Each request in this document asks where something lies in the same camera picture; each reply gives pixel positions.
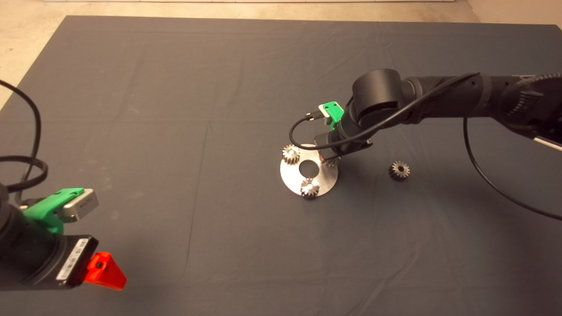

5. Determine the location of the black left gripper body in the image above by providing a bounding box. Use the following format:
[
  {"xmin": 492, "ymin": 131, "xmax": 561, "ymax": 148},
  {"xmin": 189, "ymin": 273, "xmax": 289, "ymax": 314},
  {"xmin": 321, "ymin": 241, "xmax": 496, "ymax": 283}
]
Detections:
[{"xmin": 26, "ymin": 235, "xmax": 99, "ymax": 288}]

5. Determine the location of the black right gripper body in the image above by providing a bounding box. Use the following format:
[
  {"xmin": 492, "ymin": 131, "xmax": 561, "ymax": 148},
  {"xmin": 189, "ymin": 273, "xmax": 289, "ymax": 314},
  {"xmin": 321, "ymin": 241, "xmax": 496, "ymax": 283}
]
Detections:
[{"xmin": 314, "ymin": 129, "xmax": 374, "ymax": 161}]

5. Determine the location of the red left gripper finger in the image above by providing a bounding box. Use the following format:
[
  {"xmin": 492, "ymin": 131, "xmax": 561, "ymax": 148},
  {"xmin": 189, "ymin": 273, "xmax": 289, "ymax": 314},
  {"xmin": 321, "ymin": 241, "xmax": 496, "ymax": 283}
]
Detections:
[{"xmin": 85, "ymin": 251, "xmax": 127, "ymax": 291}]

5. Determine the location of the small dark steel gear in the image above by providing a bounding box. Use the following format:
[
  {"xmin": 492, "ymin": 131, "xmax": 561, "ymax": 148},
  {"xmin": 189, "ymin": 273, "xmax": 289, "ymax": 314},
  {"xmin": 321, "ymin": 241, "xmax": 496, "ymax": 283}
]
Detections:
[{"xmin": 388, "ymin": 161, "xmax": 411, "ymax": 180}]

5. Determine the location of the round metal plate with hole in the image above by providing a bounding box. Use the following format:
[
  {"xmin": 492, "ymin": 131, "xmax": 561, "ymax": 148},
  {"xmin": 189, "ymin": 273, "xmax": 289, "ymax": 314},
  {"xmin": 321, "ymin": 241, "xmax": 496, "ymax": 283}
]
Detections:
[{"xmin": 280, "ymin": 144, "xmax": 339, "ymax": 198}]

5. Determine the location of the dark grey table cloth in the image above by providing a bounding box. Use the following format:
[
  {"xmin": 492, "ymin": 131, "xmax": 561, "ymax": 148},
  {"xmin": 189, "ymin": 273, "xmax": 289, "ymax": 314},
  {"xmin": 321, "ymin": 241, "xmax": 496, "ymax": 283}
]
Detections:
[{"xmin": 0, "ymin": 16, "xmax": 562, "ymax": 316}]

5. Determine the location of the green right camera mount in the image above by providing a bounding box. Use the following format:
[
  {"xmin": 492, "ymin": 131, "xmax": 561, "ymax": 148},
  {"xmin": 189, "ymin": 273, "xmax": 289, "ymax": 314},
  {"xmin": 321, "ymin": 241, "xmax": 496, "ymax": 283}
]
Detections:
[{"xmin": 323, "ymin": 101, "xmax": 344, "ymax": 130}]

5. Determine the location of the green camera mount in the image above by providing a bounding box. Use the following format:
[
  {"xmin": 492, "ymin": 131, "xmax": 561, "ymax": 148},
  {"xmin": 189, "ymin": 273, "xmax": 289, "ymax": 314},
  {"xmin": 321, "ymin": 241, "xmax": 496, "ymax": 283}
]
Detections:
[
  {"xmin": 23, "ymin": 188, "xmax": 85, "ymax": 235},
  {"xmin": 323, "ymin": 101, "xmax": 344, "ymax": 130}
]

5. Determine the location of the black camera cable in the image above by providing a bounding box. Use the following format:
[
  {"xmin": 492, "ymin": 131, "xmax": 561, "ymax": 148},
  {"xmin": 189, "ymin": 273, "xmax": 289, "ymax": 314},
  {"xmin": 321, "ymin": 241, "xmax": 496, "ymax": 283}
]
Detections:
[
  {"xmin": 289, "ymin": 72, "xmax": 562, "ymax": 221},
  {"xmin": 0, "ymin": 79, "xmax": 41, "ymax": 207}
]

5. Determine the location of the green left camera mount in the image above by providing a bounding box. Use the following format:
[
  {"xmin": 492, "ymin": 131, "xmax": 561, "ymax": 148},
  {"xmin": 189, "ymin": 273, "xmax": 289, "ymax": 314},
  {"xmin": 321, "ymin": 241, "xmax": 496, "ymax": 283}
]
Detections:
[{"xmin": 23, "ymin": 188, "xmax": 85, "ymax": 235}]

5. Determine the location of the silver left camera box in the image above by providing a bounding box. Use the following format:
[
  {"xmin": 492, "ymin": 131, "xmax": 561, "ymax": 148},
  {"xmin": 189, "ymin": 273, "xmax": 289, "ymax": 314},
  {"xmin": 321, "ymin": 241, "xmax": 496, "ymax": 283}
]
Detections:
[{"xmin": 57, "ymin": 189, "xmax": 99, "ymax": 222}]

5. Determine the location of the thick black cable loom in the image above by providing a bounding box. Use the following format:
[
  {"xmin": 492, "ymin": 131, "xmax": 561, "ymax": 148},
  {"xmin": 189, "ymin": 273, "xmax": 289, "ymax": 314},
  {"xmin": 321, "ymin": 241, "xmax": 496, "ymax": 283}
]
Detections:
[{"xmin": 0, "ymin": 157, "xmax": 48, "ymax": 194}]

